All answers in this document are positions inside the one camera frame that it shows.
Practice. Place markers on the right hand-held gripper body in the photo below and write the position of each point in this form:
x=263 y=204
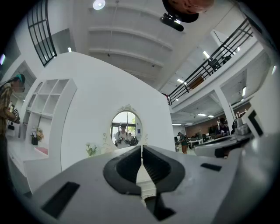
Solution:
x=267 y=113

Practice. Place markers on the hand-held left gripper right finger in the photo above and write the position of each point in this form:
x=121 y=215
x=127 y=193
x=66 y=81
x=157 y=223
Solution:
x=197 y=186

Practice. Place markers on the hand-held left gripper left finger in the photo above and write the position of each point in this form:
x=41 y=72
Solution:
x=87 y=175

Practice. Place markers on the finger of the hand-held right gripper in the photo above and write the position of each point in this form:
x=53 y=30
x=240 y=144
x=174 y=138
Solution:
x=210 y=148

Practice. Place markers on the white flowers in vase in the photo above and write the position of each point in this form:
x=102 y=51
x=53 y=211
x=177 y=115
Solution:
x=90 y=150

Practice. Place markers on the pink mat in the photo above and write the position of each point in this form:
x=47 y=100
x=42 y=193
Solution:
x=42 y=151

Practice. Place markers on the oval white-framed mirror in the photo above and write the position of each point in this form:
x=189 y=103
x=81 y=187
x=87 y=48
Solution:
x=125 y=131

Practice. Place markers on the black mezzanine railing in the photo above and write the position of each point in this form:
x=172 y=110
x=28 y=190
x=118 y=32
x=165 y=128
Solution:
x=170 y=100

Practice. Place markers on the flowers in black pot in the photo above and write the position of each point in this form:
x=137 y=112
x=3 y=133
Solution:
x=35 y=140

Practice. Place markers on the white side desk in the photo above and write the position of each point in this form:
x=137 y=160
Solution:
x=22 y=153

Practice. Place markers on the white cubby shelf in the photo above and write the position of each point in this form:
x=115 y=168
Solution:
x=65 y=92

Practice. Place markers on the black window grille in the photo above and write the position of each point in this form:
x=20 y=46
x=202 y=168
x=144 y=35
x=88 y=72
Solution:
x=37 y=23

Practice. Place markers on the round ceiling lamp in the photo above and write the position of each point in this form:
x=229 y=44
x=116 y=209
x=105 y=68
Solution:
x=99 y=4

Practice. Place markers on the black head-worn camera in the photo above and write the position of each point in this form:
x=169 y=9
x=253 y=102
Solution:
x=172 y=23

